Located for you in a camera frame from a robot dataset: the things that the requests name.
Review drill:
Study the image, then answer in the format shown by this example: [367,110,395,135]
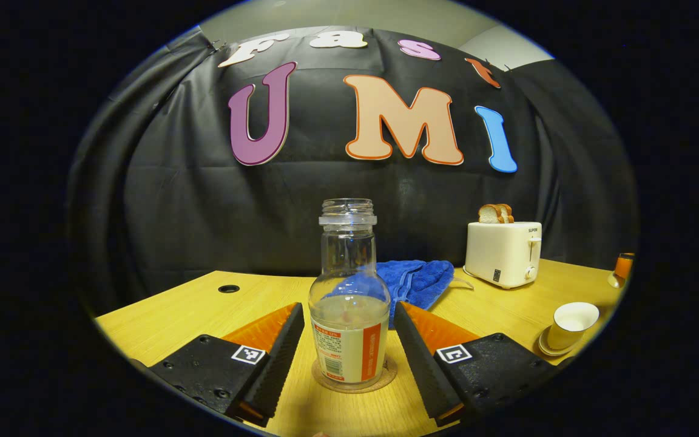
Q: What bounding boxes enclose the black backdrop cloth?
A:
[67,25,638,316]

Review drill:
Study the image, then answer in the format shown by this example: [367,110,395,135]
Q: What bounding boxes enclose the round brown coaster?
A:
[311,355,398,395]

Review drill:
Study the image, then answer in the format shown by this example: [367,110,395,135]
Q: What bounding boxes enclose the blue towel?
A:
[376,260,455,329]

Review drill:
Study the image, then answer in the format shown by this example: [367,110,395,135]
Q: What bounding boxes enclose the clear glass water bottle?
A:
[308,198,391,390]

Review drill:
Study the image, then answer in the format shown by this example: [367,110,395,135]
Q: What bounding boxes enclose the white toaster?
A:
[464,221,543,290]

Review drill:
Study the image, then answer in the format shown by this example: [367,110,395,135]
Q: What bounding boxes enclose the cream ceramic teacup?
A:
[547,302,600,351]

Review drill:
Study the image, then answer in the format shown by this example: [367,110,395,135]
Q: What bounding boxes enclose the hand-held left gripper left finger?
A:
[148,302,305,427]

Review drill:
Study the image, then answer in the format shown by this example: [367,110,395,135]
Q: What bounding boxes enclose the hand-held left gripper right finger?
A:
[393,302,562,427]

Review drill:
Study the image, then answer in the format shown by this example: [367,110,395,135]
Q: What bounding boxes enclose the cream teacup saucer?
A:
[538,328,581,357]

